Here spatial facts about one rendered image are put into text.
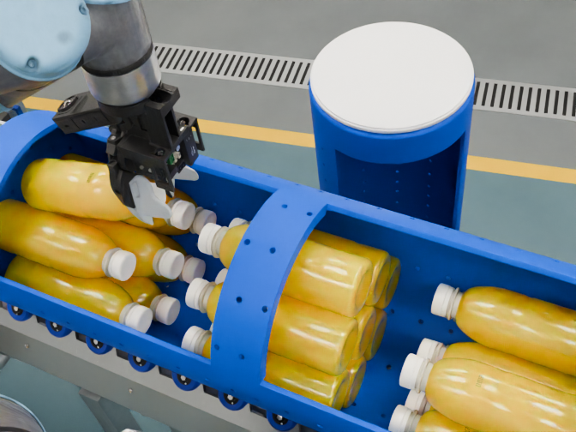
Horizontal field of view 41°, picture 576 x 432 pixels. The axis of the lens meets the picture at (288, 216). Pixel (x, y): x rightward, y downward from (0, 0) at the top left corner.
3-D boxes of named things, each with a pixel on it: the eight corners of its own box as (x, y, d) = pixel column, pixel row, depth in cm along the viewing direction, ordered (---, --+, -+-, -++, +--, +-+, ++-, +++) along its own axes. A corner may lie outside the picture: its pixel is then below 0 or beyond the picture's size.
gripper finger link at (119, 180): (127, 216, 91) (115, 156, 85) (116, 213, 91) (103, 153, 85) (150, 192, 94) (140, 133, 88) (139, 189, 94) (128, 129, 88)
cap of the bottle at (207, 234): (207, 259, 97) (195, 255, 97) (223, 252, 100) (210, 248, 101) (212, 230, 95) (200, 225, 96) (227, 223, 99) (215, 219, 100)
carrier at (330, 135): (315, 321, 206) (377, 405, 190) (278, 67, 139) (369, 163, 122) (404, 270, 214) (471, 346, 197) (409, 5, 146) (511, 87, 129)
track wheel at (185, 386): (192, 361, 107) (200, 356, 109) (165, 363, 109) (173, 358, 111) (200, 392, 107) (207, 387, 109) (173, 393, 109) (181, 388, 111)
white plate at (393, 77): (280, 62, 138) (281, 67, 138) (369, 154, 121) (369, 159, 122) (409, 1, 144) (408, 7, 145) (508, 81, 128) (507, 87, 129)
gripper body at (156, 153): (173, 199, 87) (148, 121, 77) (110, 177, 89) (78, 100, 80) (207, 152, 91) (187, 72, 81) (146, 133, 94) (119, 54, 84)
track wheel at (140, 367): (147, 343, 110) (154, 338, 111) (122, 345, 112) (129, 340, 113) (154, 373, 110) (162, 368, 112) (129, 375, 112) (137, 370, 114)
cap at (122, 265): (108, 255, 101) (119, 259, 100) (126, 245, 104) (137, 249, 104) (106, 281, 102) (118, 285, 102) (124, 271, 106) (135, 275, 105)
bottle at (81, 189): (69, 175, 112) (173, 188, 101) (45, 219, 109) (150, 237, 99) (35, 147, 107) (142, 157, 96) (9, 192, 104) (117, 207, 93)
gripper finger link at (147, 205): (171, 249, 93) (160, 190, 87) (129, 235, 95) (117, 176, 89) (184, 233, 95) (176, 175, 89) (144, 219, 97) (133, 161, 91)
